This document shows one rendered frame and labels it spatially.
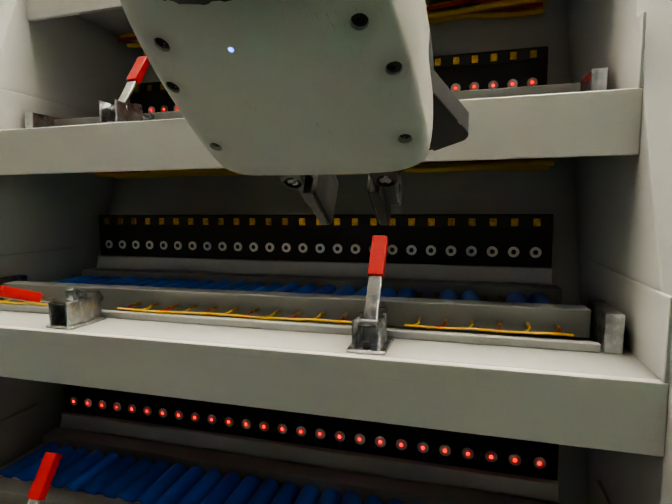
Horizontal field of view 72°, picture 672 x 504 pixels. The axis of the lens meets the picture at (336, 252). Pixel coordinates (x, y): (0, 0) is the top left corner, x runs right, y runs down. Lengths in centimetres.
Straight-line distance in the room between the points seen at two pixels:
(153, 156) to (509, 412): 36
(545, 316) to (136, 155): 38
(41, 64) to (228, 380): 47
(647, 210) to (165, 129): 39
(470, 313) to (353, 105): 25
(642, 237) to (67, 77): 65
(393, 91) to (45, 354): 38
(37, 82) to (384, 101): 55
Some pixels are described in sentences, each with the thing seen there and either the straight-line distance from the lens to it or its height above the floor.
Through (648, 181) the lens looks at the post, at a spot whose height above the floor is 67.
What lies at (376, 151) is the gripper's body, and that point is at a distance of 19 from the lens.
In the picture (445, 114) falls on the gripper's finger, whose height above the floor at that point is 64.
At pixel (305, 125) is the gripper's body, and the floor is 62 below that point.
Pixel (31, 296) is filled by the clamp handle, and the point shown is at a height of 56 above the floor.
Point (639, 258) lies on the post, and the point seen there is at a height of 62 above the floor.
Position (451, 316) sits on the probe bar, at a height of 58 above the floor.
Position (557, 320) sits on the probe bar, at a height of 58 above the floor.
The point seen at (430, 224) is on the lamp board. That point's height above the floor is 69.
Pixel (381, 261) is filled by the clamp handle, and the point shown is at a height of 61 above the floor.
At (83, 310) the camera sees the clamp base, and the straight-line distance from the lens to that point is 46.
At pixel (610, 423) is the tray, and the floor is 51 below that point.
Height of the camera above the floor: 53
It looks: 15 degrees up
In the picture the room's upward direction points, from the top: 5 degrees clockwise
